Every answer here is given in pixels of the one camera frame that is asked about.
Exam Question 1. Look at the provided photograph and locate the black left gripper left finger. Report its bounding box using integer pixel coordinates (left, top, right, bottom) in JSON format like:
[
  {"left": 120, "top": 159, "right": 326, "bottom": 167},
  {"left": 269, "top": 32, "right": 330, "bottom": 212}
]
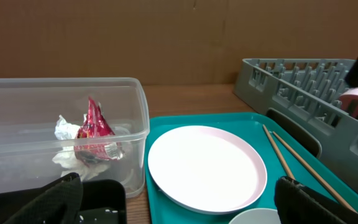
[{"left": 0, "top": 172, "right": 83, "bottom": 223}]

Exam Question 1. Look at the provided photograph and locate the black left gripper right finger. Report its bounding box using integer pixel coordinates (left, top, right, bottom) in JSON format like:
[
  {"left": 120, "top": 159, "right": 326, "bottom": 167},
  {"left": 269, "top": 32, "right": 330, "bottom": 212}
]
[{"left": 274, "top": 176, "right": 358, "bottom": 224}]

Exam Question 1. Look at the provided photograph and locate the grey bowl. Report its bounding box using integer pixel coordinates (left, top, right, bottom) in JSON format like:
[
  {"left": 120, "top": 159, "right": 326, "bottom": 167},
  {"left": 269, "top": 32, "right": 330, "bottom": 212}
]
[{"left": 229, "top": 208, "right": 281, "bottom": 224}]

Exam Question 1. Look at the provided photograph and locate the wooden chopstick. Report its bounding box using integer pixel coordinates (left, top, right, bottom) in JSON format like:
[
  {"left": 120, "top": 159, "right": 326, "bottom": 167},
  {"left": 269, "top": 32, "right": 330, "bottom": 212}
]
[
  {"left": 273, "top": 132, "right": 357, "bottom": 213},
  {"left": 262, "top": 124, "right": 295, "bottom": 179}
]

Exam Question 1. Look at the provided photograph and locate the white tissue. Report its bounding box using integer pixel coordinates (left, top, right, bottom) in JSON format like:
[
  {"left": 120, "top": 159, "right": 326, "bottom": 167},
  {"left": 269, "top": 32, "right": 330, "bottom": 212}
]
[{"left": 52, "top": 115, "right": 110, "bottom": 181}]

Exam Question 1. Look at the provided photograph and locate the red snack wrapper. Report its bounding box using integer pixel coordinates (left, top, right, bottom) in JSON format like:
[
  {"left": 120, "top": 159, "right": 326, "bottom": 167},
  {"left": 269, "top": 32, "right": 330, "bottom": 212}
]
[{"left": 74, "top": 97, "right": 124, "bottom": 167}]

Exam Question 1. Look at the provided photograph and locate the white pink plate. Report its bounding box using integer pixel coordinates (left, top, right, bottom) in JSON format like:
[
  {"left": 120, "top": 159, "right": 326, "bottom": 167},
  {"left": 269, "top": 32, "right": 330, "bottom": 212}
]
[{"left": 147, "top": 126, "right": 267, "bottom": 215}]

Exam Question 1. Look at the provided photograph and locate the grey dishwasher rack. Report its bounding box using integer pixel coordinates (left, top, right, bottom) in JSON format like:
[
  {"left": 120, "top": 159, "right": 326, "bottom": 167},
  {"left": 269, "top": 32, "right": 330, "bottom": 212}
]
[{"left": 234, "top": 58, "right": 358, "bottom": 193}]

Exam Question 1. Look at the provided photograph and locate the black plastic tray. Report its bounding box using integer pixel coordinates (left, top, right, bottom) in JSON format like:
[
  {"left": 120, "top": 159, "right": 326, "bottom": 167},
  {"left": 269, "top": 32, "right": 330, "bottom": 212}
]
[{"left": 0, "top": 179, "right": 127, "bottom": 224}]

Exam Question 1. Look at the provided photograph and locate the teal serving tray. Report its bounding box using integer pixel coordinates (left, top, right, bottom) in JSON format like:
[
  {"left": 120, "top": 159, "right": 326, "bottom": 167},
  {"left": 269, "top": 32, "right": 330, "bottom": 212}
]
[{"left": 145, "top": 113, "right": 358, "bottom": 224}]

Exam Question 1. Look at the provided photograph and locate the clear plastic bin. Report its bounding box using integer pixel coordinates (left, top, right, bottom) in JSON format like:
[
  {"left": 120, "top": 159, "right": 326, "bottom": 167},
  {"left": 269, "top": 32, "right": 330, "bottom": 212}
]
[{"left": 0, "top": 78, "right": 150, "bottom": 198}]

